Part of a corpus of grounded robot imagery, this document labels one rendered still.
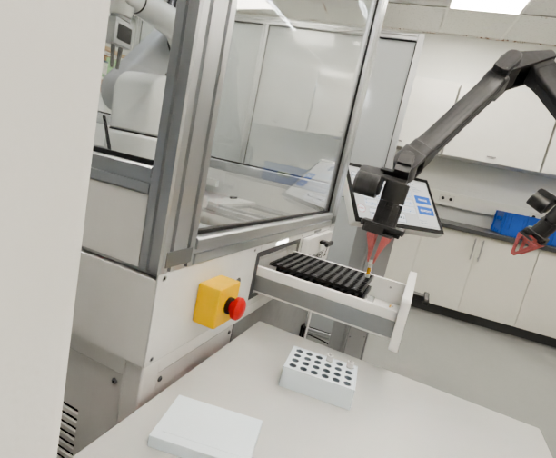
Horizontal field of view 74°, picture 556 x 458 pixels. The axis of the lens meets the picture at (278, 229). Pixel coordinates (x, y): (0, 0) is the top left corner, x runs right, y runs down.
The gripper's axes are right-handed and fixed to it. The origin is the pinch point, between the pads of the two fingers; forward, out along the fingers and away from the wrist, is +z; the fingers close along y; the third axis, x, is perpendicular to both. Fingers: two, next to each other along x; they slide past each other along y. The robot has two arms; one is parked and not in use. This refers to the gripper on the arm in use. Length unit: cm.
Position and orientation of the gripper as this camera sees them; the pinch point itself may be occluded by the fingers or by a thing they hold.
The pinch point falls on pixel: (372, 259)
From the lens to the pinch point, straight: 94.9
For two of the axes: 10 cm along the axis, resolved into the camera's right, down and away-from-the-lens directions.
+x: 3.8, -0.6, 9.3
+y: 8.8, 3.2, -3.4
